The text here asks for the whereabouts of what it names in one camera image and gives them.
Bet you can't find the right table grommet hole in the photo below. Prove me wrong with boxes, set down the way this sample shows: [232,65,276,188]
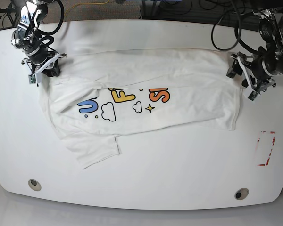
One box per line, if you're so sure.
[234,188,249,201]

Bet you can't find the white T-shirt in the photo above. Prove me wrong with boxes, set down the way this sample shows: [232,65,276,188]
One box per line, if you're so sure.
[39,48,241,169]

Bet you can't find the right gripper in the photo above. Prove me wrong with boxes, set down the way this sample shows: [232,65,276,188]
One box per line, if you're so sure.
[21,48,67,78]

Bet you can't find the black tripod stand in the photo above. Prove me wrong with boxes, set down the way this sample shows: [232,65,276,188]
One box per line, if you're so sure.
[0,0,21,29]

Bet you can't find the red tape marking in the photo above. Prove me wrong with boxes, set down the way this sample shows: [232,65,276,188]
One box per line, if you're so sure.
[255,130,276,166]

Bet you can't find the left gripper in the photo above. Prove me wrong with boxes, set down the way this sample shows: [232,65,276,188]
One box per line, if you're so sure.
[226,52,276,94]

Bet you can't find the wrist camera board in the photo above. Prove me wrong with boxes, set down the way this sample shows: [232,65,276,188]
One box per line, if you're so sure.
[243,89,260,101]
[28,74,40,87]

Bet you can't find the table grommet hole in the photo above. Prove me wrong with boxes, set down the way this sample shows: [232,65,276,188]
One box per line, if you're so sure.
[234,188,249,201]
[28,179,42,192]

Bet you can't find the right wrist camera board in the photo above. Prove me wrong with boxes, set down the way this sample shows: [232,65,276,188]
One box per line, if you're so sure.
[28,74,40,87]

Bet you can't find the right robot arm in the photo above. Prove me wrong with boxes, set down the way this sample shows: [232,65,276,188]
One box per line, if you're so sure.
[11,0,67,84]

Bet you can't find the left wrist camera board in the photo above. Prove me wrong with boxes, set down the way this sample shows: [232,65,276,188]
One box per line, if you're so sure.
[243,89,260,101]

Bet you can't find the yellow cable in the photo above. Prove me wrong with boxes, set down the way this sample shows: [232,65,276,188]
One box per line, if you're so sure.
[64,0,111,21]

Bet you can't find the left table grommet hole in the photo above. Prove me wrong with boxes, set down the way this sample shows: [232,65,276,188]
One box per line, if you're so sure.
[28,179,42,192]

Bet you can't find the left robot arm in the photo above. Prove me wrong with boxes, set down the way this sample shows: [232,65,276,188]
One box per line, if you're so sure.
[218,0,283,101]

